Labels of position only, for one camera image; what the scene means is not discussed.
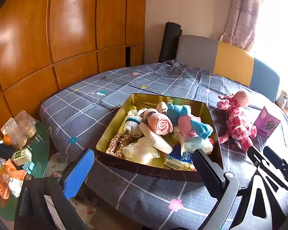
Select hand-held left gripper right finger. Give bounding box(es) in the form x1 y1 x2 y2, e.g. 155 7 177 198
192 149 273 230

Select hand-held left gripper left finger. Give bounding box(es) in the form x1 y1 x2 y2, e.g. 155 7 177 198
14 148 95 230

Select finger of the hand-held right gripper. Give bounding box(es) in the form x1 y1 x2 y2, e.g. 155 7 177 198
263 146 288 182
248 146 279 180

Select white tissue pack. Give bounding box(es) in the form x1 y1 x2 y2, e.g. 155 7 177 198
180 136 213 156

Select yellow barcode packet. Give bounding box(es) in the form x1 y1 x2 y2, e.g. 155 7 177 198
164 156 197 172

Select blue tissue pack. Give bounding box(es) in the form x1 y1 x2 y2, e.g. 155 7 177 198
169 146 195 163

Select pink satin scrunchie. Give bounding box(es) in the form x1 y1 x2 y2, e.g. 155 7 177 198
106 132 132 159

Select gold tin box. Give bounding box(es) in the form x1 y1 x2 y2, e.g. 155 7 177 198
95 93 224 182

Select white fluffy roll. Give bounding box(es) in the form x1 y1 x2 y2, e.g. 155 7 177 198
139 122 173 154

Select clear plastic bag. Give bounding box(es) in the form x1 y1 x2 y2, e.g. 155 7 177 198
122 142 160 165

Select blue pink plush toy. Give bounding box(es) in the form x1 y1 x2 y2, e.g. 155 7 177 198
167 102 214 139

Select pink towel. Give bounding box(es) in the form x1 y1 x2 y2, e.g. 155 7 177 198
144 108 174 136

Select white sock teal band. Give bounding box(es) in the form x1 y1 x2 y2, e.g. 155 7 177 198
125 110 144 138

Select printed floor mat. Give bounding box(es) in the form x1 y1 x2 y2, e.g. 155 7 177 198
44 152 98 230

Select pink giraffe plush toy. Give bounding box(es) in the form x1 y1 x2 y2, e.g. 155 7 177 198
217 90 258 152

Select green glass side table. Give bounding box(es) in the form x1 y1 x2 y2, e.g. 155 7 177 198
0 120 50 221

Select green white small box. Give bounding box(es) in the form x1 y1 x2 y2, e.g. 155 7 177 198
12 148 32 166

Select orange white snack packet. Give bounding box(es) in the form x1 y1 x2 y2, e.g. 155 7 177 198
2 159 27 198

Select grey plaid bed sheet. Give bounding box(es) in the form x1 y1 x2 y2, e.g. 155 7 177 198
40 61 288 230

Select clear plastic cookie container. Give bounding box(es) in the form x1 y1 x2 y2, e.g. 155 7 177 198
0 110 37 149

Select black cloth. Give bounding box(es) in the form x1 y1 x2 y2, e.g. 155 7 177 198
0 143 15 160

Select orange ridged packet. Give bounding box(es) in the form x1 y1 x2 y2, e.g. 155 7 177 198
0 170 10 200

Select grey yellow blue headboard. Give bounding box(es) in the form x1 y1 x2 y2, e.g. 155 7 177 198
175 35 280 102

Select bright window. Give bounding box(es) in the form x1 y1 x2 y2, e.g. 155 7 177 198
250 0 288 82

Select black rolled yoga mat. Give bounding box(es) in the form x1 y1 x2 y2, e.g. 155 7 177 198
158 22 183 64

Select pink patterned curtain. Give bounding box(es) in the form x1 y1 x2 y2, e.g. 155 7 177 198
219 0 267 52

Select wooden wardrobe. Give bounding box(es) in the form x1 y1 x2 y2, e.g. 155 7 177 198
0 0 147 135

